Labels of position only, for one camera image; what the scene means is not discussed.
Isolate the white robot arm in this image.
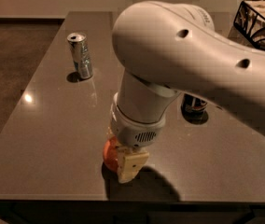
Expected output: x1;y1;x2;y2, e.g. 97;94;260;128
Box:
110;1;265;183

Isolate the silver redbull can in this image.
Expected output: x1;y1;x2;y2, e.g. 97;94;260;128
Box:
67;32;93;79

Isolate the red apple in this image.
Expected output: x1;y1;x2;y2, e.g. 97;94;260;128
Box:
103;137;118;173

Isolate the black wire basket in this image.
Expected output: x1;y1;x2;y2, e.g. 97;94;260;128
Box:
230;0;265;50

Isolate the blue pepsi can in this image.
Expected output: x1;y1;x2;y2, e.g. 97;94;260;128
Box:
181;94;207;115

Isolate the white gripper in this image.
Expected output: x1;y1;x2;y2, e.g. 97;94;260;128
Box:
107;94;166;184

